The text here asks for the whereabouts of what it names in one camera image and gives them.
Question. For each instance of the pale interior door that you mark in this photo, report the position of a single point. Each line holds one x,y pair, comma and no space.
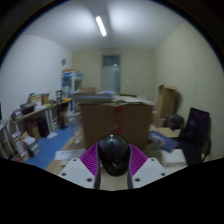
111,75

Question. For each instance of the ceiling tube light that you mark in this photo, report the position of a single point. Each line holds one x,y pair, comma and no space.
101,26

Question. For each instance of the large brown cardboard box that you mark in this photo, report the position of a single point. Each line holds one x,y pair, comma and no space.
110,121

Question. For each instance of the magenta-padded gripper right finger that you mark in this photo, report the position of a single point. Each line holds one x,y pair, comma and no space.
148,171

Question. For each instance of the white paper sheet with writing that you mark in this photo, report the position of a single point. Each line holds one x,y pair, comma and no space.
70,154

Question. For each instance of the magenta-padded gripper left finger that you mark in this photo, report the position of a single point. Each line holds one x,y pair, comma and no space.
76,173

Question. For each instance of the black framed screen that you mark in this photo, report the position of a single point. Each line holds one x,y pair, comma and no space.
196,126

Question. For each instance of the wooden wall desk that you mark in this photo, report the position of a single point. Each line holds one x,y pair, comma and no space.
40,110

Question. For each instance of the white shelf unit with books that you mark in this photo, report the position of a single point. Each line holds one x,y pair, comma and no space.
18,143

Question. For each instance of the black computer mouse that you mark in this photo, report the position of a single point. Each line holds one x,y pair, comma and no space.
114,153

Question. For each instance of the round wall clock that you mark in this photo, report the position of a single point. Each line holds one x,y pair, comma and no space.
63,62

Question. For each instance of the blue flat book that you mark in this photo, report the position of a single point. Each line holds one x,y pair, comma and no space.
163,140

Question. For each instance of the black tall stand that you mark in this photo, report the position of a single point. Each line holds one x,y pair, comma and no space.
61,115

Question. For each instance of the flat white box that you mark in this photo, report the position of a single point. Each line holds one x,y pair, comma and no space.
173,157

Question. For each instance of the blue and white cabinet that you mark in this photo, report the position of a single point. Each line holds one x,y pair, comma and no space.
71,83

